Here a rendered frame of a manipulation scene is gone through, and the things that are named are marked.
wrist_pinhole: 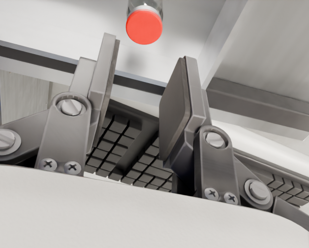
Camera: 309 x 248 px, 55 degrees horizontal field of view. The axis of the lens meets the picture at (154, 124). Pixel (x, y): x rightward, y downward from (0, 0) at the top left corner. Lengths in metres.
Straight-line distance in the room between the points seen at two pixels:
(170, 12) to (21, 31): 0.10
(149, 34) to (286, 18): 0.11
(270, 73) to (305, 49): 0.03
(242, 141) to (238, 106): 0.19
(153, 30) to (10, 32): 0.10
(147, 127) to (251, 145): 0.16
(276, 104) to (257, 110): 0.02
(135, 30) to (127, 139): 0.23
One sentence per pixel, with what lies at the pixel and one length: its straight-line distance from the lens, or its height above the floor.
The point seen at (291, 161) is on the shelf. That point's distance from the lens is 0.50.
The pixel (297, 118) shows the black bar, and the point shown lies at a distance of 0.28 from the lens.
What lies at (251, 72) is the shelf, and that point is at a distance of 0.26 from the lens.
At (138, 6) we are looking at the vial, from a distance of 0.18.
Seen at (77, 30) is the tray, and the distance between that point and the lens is 0.23.
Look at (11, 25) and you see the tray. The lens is 0.23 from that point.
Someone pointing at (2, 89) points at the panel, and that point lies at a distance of 0.70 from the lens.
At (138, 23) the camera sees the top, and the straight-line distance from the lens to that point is 0.17.
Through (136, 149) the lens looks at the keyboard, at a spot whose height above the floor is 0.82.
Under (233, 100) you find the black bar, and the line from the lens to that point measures 0.25.
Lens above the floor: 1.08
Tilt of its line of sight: 45 degrees down
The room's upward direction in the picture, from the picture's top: 180 degrees clockwise
